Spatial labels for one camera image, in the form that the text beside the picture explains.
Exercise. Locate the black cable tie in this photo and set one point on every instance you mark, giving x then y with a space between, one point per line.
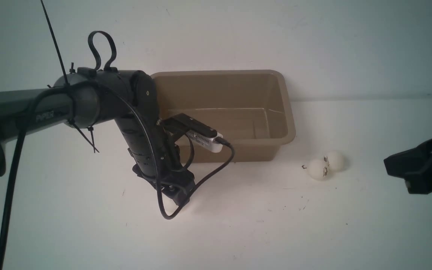
57 49

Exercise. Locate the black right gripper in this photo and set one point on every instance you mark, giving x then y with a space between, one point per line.
414 166

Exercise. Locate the white table-tennis ball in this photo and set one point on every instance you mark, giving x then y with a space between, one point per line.
335 160
318 169

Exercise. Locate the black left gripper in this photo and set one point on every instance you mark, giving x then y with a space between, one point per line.
174 184

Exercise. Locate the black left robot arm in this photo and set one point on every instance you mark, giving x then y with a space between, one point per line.
92 97

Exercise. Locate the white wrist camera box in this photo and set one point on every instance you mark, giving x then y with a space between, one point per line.
184 125

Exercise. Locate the white table-tennis ball front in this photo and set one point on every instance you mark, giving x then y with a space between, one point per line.
318 169

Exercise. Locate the tan plastic bin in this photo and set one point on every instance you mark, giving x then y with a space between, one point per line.
249 108

